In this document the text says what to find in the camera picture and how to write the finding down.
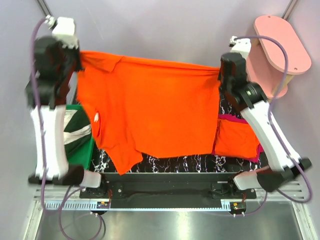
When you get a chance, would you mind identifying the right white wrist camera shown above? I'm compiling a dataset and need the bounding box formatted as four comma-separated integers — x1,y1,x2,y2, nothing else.
229,36,252,60

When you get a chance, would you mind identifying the dark green t shirt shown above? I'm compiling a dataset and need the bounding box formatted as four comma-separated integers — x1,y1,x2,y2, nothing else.
63,104,92,159

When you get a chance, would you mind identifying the orange t shirt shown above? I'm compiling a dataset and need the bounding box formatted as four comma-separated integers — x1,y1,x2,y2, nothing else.
213,118,261,160
75,50,223,176

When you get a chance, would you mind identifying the white t shirt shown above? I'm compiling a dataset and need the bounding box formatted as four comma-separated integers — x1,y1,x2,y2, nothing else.
63,109,92,145

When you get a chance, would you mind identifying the folded orange t shirt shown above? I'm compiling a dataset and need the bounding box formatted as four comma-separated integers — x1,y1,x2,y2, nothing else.
213,118,261,160

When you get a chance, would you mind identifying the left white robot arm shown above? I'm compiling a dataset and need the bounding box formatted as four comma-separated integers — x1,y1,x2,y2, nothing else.
25,36,108,198

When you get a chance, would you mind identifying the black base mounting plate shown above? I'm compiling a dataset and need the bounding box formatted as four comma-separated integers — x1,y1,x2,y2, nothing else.
79,172,257,211

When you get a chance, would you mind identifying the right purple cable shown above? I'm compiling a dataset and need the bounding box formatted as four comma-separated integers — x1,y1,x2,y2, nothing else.
229,35,313,217

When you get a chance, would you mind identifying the folded magenta t shirt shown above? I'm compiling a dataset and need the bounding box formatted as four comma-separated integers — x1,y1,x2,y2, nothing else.
211,112,265,163

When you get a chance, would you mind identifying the green plastic bin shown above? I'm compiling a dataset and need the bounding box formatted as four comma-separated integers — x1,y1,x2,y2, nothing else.
63,104,96,172

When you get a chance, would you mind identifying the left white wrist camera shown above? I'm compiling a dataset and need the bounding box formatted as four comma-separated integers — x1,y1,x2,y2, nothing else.
52,17,79,49

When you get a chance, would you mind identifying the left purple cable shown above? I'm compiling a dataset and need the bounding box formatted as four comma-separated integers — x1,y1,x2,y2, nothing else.
29,15,107,240

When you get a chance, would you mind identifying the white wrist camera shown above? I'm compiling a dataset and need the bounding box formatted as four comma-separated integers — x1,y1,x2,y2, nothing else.
229,36,252,60
52,17,79,49

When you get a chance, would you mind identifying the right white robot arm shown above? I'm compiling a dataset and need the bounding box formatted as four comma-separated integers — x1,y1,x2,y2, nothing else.
219,52,312,199

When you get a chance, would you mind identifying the purple cable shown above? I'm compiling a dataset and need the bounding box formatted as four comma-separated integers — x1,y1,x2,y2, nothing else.
29,15,107,240
229,35,313,217

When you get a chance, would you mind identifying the pink three-tier shelf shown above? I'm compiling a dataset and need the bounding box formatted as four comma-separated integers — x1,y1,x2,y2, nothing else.
246,15,312,99

